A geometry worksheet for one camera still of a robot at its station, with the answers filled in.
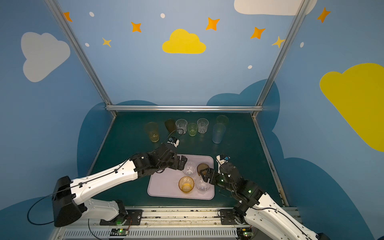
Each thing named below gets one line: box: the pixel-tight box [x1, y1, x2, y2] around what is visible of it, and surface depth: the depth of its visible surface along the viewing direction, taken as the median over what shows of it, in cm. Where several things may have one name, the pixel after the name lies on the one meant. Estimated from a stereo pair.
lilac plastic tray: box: [147, 154, 215, 201], surface depth 84 cm
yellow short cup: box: [178, 176, 195, 194], surface depth 82 cm
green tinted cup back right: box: [216, 115, 229, 125], surface depth 104 cm
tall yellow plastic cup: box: [144, 122, 160, 143], surface depth 100 cm
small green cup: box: [187, 122, 198, 137], surface depth 109 cm
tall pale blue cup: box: [212, 123, 226, 144], surface depth 103 cm
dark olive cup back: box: [164, 118, 177, 133], surface depth 107 cm
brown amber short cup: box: [197, 163, 210, 176], surface depth 87 cm
